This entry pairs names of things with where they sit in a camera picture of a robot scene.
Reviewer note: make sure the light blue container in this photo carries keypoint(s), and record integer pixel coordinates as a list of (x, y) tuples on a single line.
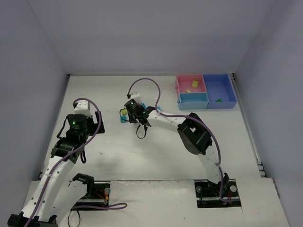
[(193, 101)]

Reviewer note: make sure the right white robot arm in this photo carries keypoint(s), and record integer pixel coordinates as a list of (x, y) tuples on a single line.
[(195, 137)]

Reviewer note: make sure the pink container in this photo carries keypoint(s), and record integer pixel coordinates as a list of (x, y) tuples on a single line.
[(184, 82)]

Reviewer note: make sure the yellow-green small lego brick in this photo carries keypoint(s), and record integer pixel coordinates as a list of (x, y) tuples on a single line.
[(124, 112)]

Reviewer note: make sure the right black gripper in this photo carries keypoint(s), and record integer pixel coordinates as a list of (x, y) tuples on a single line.
[(132, 116)]

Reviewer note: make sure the periwinkle blue container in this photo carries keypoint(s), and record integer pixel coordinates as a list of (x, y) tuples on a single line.
[(218, 86)]

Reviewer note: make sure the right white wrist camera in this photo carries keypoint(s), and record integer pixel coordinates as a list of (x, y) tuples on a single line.
[(135, 96)]

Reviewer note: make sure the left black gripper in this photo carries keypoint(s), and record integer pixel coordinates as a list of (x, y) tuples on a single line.
[(99, 124)]

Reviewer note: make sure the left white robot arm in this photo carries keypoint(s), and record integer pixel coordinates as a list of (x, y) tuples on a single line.
[(46, 207)]

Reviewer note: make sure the blue small lego brick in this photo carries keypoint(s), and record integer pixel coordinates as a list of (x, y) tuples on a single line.
[(124, 119)]

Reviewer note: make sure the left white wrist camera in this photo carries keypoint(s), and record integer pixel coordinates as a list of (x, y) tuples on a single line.
[(82, 107)]

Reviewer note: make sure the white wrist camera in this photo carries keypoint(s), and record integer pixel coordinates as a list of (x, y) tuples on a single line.
[(135, 96), (82, 107)]

